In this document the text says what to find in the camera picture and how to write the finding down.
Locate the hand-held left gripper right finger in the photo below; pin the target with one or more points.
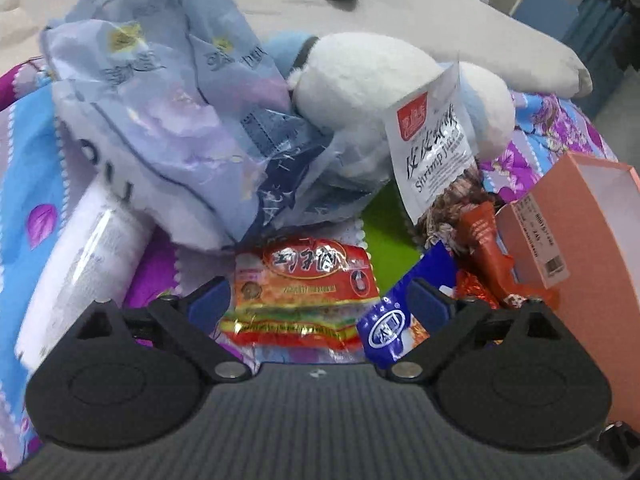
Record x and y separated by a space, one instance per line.
430 306

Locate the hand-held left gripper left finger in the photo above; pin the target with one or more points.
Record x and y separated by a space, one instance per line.
212 305

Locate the blue snack packet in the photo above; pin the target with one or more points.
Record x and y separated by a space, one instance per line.
385 332

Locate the red foil packet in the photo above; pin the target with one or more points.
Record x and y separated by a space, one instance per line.
482 240

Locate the red and orange snack packet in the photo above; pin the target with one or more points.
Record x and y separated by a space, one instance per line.
300 290

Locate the white shrimp snack packet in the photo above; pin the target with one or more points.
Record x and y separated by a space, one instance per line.
430 145

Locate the pink cardboard box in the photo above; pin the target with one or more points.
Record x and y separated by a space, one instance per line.
600 285

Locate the pile of small snack packets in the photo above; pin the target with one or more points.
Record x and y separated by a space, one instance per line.
475 285

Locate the white cylindrical tube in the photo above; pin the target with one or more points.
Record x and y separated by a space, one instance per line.
85 270

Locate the pale blue plastic bag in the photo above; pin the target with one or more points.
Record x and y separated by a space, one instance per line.
175 110

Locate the white and blue plush toy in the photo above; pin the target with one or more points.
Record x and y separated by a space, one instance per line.
360 75

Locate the grey duvet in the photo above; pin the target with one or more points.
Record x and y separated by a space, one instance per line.
450 20

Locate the blue board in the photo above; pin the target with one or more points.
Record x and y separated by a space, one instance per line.
545 10

